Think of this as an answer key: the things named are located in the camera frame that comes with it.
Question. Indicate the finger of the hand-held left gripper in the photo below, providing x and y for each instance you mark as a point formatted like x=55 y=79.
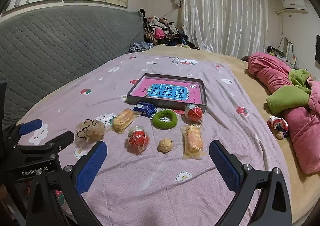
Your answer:
x=30 y=126
x=57 y=142

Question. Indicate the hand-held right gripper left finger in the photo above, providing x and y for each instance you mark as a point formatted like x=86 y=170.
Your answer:
x=92 y=166

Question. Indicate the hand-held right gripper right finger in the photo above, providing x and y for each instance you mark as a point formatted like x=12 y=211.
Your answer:
x=225 y=168

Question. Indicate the beige sheer scrunchie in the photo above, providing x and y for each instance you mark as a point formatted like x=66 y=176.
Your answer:
x=96 y=129

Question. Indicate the clear bread packet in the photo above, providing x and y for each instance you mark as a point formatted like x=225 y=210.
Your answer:
x=193 y=139
x=123 y=119

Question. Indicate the red egg-shaped snack packet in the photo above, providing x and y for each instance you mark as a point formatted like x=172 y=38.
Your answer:
x=194 y=113
x=137 y=141

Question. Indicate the small tan walnut ball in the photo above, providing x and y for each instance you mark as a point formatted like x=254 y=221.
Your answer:
x=165 y=145

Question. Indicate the blue snack packet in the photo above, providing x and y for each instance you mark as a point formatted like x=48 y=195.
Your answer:
x=143 y=109

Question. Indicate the green fuzzy scrunchie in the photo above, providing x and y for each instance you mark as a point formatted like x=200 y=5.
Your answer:
x=156 y=122

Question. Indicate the pink shallow box tray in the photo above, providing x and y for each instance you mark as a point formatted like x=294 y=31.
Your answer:
x=150 y=83

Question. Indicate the tan bed sheet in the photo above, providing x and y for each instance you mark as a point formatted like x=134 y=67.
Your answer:
x=262 y=128

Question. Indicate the purple strawberry print blanket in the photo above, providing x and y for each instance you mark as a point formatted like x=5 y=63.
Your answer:
x=150 y=178

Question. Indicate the small doll toy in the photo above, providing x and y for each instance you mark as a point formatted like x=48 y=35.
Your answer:
x=277 y=123

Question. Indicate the green fleece blanket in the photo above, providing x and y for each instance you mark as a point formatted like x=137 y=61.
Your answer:
x=285 y=98

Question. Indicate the pink quilt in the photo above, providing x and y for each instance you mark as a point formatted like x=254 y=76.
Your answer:
x=270 y=73

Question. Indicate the brown cloth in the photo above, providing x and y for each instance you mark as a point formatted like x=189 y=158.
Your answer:
x=245 y=59

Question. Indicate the dark floral cloth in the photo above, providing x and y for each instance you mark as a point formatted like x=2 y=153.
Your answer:
x=140 y=47

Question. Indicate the black bag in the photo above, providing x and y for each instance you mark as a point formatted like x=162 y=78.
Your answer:
x=273 y=50

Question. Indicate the pile of clothes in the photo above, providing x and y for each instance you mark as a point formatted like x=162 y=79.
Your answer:
x=162 y=31

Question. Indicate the black television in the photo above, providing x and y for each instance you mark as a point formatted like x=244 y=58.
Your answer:
x=318 y=48

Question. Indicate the white shiny curtain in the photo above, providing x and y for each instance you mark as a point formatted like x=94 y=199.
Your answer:
x=225 y=16

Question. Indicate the white air conditioner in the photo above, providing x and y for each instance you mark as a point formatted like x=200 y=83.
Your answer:
x=295 y=5

